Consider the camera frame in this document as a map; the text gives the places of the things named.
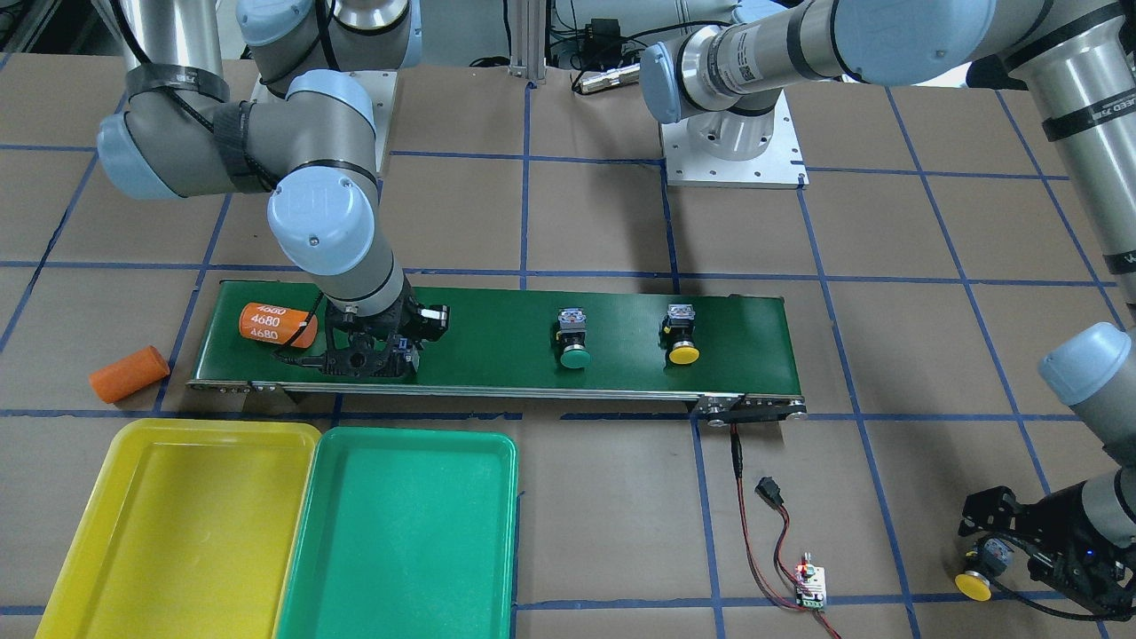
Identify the black gripper body over trays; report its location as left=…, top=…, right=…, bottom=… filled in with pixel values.
left=275, top=284, right=418, bottom=380

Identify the black gripper body by buttons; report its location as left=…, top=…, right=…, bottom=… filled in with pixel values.
left=958, top=483, right=1133, bottom=621

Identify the yellow push button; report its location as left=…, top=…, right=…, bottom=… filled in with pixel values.
left=954, top=537, right=1014, bottom=601
left=660, top=304, right=699, bottom=367

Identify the orange cylinder marked 4680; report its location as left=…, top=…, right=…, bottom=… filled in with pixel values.
left=239, top=302, right=320, bottom=349

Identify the plain orange cylinder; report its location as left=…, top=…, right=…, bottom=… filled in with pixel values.
left=87, top=345, right=172, bottom=404

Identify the robot arm over trays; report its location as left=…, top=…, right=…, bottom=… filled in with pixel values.
left=97, top=1, right=449, bottom=379

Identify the green plastic tray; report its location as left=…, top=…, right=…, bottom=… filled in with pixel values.
left=276, top=426, right=518, bottom=638

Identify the small controller circuit board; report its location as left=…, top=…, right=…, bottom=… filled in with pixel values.
left=793, top=553, right=828, bottom=611

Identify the yellow plastic tray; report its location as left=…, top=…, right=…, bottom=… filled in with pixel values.
left=36, top=418, right=320, bottom=638

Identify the silver cylindrical connector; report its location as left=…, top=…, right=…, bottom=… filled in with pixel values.
left=573, top=63, right=640, bottom=96

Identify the green conveyor belt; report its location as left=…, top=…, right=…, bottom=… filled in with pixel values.
left=187, top=280, right=808, bottom=423

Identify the black power adapter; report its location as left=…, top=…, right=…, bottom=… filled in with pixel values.
left=580, top=18, right=621, bottom=60

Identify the red black power cable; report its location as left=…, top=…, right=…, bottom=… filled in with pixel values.
left=730, top=424, right=842, bottom=639

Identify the aluminium frame post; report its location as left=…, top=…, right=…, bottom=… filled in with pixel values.
left=506, top=1, right=548, bottom=85

